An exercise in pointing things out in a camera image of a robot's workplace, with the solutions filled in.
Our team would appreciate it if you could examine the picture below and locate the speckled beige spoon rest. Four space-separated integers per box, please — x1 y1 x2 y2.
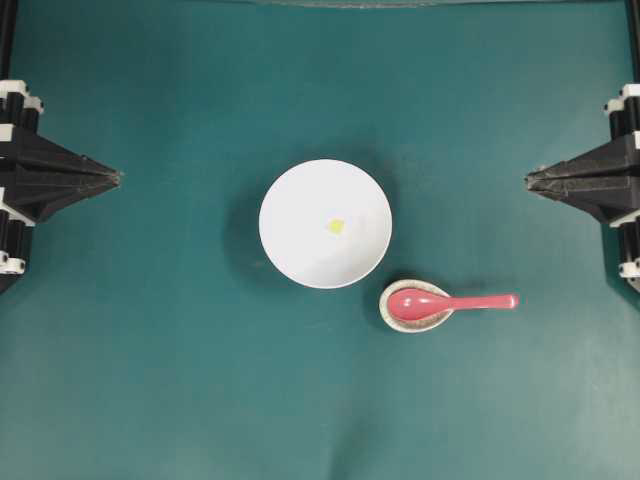
379 279 452 334

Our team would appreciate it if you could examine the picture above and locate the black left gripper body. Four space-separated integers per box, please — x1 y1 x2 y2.
1 80 44 294

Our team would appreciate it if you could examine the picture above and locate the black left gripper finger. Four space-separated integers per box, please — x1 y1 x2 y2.
34 176 121 223
29 133 120 177

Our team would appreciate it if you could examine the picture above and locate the black frame post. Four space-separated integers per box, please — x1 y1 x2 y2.
624 0 640 83
0 0 18 80

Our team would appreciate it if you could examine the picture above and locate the pink ceramic spoon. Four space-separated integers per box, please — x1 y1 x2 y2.
387 289 519 322

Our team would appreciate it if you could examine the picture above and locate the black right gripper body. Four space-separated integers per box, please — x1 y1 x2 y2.
603 83 639 292

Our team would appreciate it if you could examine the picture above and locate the black left frame post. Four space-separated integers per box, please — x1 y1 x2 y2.
0 0 18 80

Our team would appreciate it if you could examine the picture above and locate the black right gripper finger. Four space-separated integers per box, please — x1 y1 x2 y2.
525 178 618 221
525 142 617 181

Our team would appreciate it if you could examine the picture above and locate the black right frame post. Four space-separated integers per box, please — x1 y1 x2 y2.
624 0 640 83

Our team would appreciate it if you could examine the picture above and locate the white round bowl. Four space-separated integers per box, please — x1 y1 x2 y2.
258 159 393 289

